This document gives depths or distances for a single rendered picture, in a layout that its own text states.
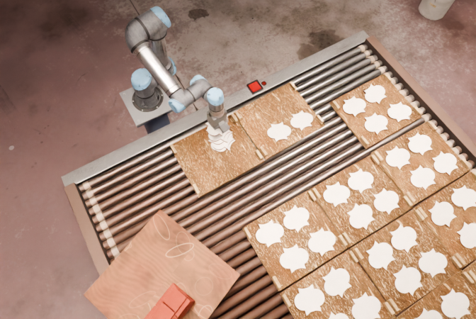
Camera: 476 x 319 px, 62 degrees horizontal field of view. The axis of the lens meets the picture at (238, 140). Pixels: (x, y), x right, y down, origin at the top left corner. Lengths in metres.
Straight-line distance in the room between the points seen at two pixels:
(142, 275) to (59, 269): 1.34
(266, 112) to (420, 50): 2.19
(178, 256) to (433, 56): 3.08
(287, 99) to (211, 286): 1.14
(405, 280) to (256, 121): 1.11
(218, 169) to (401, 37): 2.60
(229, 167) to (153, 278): 0.69
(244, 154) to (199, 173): 0.27
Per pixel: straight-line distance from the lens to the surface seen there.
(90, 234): 2.15
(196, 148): 2.20
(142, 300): 1.93
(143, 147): 2.28
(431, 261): 2.22
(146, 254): 1.95
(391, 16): 4.33
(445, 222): 2.30
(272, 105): 2.33
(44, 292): 3.22
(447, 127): 2.55
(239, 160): 2.16
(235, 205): 2.09
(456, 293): 2.24
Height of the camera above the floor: 2.92
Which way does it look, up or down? 64 degrees down
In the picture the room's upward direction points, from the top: 1 degrees clockwise
